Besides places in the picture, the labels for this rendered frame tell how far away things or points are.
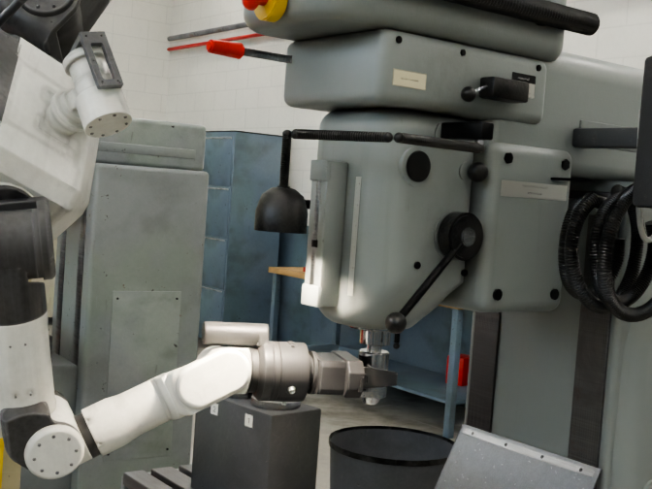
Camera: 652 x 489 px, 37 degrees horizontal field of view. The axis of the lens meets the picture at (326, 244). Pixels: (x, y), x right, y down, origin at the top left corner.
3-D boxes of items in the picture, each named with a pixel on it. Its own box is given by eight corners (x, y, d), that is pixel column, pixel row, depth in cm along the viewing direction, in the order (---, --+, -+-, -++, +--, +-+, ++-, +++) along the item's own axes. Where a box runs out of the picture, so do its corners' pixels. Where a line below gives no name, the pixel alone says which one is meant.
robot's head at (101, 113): (65, 144, 131) (105, 109, 126) (43, 80, 134) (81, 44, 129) (102, 147, 136) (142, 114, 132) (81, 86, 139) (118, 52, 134)
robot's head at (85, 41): (72, 116, 132) (89, 86, 126) (53, 64, 134) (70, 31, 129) (114, 114, 136) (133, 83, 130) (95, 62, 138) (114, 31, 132)
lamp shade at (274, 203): (244, 229, 131) (246, 183, 130) (273, 229, 137) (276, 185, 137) (287, 233, 127) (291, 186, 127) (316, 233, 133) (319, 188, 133)
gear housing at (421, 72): (380, 101, 128) (386, 24, 128) (278, 106, 148) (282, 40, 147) (547, 126, 148) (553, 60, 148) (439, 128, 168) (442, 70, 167)
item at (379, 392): (349, 392, 148) (352, 354, 148) (374, 391, 151) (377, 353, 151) (366, 399, 144) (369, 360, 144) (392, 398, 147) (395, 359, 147)
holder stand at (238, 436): (264, 522, 167) (272, 407, 166) (189, 487, 183) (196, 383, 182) (314, 509, 176) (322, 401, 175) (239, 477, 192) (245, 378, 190)
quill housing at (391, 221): (374, 337, 133) (390, 104, 132) (289, 315, 150) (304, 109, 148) (471, 333, 145) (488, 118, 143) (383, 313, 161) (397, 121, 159)
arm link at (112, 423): (176, 435, 136) (46, 501, 131) (157, 403, 145) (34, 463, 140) (149, 374, 132) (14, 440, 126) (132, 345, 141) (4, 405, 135)
